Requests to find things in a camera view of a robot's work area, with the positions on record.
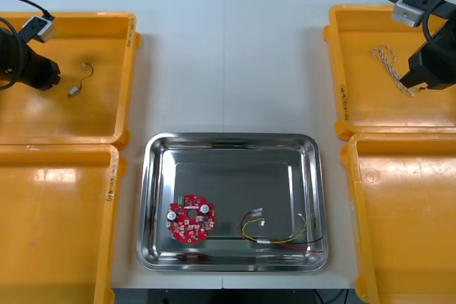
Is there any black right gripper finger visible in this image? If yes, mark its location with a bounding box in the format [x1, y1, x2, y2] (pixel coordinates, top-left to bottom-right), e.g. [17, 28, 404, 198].
[405, 69, 427, 88]
[398, 73, 416, 89]

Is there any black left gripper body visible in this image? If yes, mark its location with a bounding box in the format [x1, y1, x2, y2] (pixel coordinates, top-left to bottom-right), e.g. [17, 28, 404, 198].
[21, 49, 62, 92]

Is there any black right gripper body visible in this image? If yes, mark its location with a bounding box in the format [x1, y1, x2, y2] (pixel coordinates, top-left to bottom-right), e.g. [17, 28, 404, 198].
[408, 21, 456, 91]

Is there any white twisted wire harness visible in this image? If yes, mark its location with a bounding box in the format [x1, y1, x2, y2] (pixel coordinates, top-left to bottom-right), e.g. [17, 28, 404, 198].
[369, 45, 417, 98]

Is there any yellow-orange plastic bin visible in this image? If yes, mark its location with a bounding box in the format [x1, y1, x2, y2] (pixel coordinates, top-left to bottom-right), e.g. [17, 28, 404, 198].
[322, 4, 456, 141]
[338, 132, 456, 304]
[0, 11, 143, 151]
[0, 143, 128, 304]

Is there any steel tray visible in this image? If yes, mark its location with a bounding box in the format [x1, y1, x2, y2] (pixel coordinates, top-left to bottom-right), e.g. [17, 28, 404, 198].
[135, 132, 329, 273]

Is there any round red circuit board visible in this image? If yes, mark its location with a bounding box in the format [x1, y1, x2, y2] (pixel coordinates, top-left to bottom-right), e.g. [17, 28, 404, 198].
[166, 194, 217, 244]

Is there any small metal solenoid with cable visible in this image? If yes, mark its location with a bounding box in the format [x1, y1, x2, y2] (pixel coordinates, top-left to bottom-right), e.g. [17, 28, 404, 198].
[66, 63, 94, 98]

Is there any red black green-yellow wire harness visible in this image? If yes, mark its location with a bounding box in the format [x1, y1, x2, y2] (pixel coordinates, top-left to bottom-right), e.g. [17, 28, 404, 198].
[237, 206, 326, 254]

